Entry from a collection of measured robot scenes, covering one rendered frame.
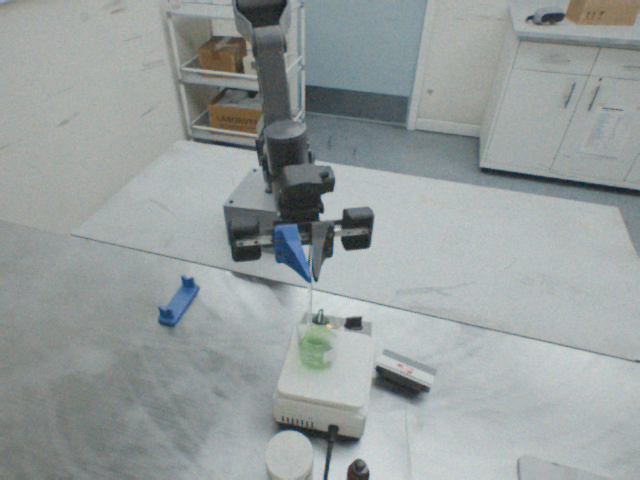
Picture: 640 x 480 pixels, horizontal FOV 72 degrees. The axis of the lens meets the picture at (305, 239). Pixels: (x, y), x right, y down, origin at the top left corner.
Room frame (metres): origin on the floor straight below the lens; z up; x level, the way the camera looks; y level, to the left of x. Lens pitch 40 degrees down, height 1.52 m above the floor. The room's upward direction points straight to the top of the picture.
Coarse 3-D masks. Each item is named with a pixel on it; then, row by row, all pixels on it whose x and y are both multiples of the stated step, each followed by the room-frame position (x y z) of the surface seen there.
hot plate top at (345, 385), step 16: (352, 336) 0.41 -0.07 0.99; (368, 336) 0.41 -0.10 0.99; (288, 352) 0.38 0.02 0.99; (352, 352) 0.38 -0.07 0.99; (368, 352) 0.38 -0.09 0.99; (288, 368) 0.35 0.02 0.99; (336, 368) 0.35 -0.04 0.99; (352, 368) 0.35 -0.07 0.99; (368, 368) 0.36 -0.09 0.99; (288, 384) 0.33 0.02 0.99; (304, 384) 0.33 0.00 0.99; (320, 384) 0.33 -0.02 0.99; (336, 384) 0.33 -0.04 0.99; (352, 384) 0.33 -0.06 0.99; (320, 400) 0.31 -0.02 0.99; (336, 400) 0.31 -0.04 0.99; (352, 400) 0.31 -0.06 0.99
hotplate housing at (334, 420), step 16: (368, 384) 0.34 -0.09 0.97; (288, 400) 0.32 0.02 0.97; (304, 400) 0.32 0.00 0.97; (368, 400) 0.32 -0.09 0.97; (288, 416) 0.31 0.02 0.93; (304, 416) 0.31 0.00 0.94; (320, 416) 0.30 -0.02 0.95; (336, 416) 0.30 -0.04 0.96; (352, 416) 0.30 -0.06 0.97; (336, 432) 0.29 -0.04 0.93; (352, 432) 0.29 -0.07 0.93
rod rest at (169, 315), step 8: (184, 280) 0.59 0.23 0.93; (192, 280) 0.58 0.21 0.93; (184, 288) 0.58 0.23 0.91; (192, 288) 0.58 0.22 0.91; (176, 296) 0.56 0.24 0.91; (184, 296) 0.56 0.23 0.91; (192, 296) 0.57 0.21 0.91; (168, 304) 0.54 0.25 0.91; (176, 304) 0.54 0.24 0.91; (184, 304) 0.54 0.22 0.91; (160, 312) 0.51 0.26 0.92; (168, 312) 0.51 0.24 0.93; (176, 312) 0.52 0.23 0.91; (160, 320) 0.51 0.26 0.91; (168, 320) 0.51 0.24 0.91; (176, 320) 0.51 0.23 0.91
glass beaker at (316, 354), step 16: (304, 304) 0.40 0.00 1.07; (320, 304) 0.41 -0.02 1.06; (304, 320) 0.40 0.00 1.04; (320, 320) 0.41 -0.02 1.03; (336, 320) 0.39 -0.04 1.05; (304, 336) 0.35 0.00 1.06; (336, 336) 0.36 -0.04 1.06; (304, 352) 0.35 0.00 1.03; (320, 352) 0.35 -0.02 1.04; (336, 352) 0.36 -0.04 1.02; (304, 368) 0.35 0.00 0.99; (320, 368) 0.35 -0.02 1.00
